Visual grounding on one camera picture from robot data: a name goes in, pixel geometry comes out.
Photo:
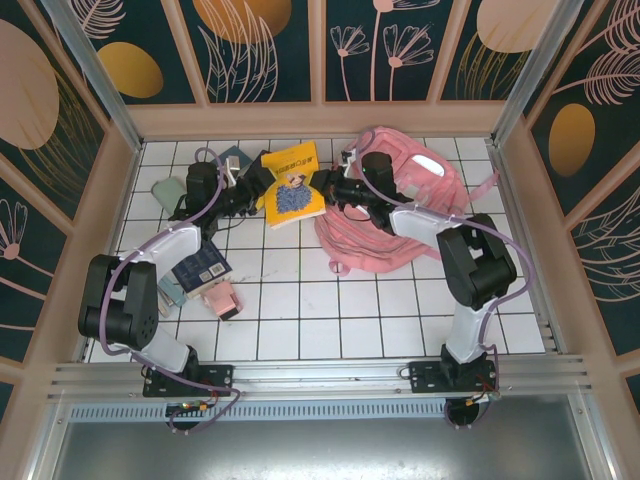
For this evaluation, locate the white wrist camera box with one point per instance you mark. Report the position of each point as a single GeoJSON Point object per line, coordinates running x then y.
{"type": "Point", "coordinates": [350, 156]}
{"type": "Point", "coordinates": [231, 172]}

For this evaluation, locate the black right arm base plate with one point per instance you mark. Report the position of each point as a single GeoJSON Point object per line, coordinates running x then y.
{"type": "Point", "coordinates": [425, 377]}

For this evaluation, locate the aluminium mounting rail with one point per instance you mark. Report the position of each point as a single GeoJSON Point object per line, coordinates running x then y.
{"type": "Point", "coordinates": [320, 380]}

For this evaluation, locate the yellow book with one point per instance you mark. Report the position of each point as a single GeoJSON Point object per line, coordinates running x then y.
{"type": "Point", "coordinates": [292, 200]}

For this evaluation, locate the teal book with white logo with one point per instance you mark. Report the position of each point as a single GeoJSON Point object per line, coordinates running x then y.
{"type": "Point", "coordinates": [240, 155]}

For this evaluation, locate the green pencil case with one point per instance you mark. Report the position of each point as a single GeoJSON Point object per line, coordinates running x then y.
{"type": "Point", "coordinates": [167, 192]}

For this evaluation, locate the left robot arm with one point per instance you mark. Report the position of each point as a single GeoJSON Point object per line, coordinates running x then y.
{"type": "Point", "coordinates": [120, 300]}

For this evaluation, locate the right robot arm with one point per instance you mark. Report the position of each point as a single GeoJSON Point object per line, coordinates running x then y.
{"type": "Point", "coordinates": [480, 265]}

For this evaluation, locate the grey metal sheet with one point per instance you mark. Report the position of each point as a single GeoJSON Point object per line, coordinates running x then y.
{"type": "Point", "coordinates": [320, 450]}

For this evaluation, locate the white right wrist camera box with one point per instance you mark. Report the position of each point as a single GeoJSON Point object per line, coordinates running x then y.
{"type": "Point", "coordinates": [350, 156]}

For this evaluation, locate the small pink box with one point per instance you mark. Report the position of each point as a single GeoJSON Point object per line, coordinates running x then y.
{"type": "Point", "coordinates": [220, 300]}

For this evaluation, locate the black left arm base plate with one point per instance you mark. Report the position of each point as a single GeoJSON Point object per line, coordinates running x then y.
{"type": "Point", "coordinates": [220, 377]}

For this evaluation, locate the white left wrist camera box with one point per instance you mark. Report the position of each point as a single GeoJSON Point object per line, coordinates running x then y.
{"type": "Point", "coordinates": [231, 172]}

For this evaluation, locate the dark blue book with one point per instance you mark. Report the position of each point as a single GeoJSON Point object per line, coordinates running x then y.
{"type": "Point", "coordinates": [200, 267]}

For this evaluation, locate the aluminium corner post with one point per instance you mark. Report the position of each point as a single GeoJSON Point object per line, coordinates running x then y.
{"type": "Point", "coordinates": [530, 70]}
{"type": "Point", "coordinates": [102, 80]}

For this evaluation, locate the pink backpack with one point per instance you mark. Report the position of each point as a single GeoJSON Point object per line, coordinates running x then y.
{"type": "Point", "coordinates": [360, 245]}

